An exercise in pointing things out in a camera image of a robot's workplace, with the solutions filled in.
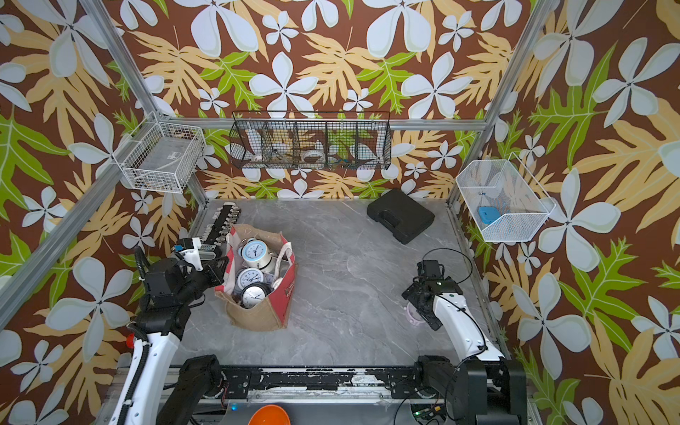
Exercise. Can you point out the white wire basket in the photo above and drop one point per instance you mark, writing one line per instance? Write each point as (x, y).
(511, 187)
(160, 155)

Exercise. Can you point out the white round alarm clock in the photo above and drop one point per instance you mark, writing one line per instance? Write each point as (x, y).
(247, 277)

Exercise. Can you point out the black plastic tool case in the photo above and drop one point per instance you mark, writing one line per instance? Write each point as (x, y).
(405, 218)

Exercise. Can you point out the light pink round clock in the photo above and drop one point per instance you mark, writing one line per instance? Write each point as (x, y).
(413, 316)

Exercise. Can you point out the white wire basket right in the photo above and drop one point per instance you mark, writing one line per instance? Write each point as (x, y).
(511, 187)

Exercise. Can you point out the white wire basket left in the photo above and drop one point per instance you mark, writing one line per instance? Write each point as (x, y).
(160, 155)

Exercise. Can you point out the orange bowl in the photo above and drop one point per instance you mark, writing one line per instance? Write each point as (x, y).
(270, 415)

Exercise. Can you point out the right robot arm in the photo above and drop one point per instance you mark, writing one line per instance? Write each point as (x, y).
(484, 386)

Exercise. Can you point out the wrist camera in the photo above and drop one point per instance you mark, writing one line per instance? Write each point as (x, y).
(188, 250)
(430, 270)

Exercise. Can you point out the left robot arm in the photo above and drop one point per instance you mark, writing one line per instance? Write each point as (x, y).
(158, 334)

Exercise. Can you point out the blue object in basket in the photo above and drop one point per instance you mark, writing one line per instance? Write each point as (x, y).
(488, 214)

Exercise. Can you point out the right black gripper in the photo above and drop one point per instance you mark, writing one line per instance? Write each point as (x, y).
(412, 293)

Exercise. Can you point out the red burlap canvas bag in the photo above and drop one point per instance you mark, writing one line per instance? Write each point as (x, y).
(271, 314)

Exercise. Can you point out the beige twin-bell alarm clock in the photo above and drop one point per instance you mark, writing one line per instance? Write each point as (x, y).
(255, 253)

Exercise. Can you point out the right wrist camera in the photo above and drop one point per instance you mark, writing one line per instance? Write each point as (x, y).
(430, 270)

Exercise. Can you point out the black round alarm clock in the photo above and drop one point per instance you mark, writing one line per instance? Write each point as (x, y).
(254, 294)

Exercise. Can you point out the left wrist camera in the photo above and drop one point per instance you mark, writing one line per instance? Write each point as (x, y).
(188, 250)

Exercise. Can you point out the black socket set holder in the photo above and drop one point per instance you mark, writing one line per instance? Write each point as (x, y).
(220, 223)

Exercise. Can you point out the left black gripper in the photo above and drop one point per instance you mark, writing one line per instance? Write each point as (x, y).
(216, 274)

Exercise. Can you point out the black wire basket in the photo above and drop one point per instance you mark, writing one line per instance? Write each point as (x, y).
(310, 139)

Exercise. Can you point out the black mounting rail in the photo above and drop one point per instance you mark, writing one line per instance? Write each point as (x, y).
(387, 382)

